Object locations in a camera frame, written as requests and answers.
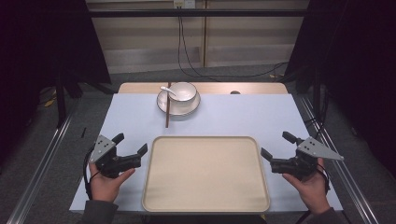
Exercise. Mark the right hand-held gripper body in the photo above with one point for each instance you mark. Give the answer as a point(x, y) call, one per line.
point(303, 161)

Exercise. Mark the white wall socket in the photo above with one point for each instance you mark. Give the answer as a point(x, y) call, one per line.
point(184, 3)

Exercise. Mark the yellow floor tape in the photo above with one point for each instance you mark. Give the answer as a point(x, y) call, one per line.
point(49, 103)

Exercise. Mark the black horizontal frame bar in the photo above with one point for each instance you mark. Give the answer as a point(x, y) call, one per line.
point(199, 12)

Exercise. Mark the white ceramic plate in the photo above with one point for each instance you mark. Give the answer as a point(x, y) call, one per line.
point(183, 108)

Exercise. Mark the brown wooden chopsticks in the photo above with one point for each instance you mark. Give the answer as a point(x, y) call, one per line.
point(167, 115)

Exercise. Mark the light blue table mat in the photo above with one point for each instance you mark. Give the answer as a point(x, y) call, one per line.
point(236, 115)

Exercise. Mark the person's left hand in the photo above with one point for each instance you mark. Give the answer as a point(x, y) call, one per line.
point(104, 188)

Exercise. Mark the person's right hand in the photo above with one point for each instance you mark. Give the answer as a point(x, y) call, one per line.
point(313, 193)

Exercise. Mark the white ceramic spoon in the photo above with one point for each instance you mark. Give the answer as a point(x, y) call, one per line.
point(166, 90)

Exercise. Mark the beige plastic tray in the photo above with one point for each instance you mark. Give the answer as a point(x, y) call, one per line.
point(205, 174)

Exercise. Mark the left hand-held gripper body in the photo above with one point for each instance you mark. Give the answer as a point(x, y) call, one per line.
point(107, 161)

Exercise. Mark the black curtain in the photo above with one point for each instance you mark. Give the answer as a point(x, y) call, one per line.
point(40, 56)
point(358, 62)

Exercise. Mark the metal floor rail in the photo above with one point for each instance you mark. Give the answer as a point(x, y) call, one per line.
point(37, 177)
point(351, 180)

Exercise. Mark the white ceramic bowl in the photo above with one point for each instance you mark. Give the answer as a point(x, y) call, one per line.
point(186, 91)

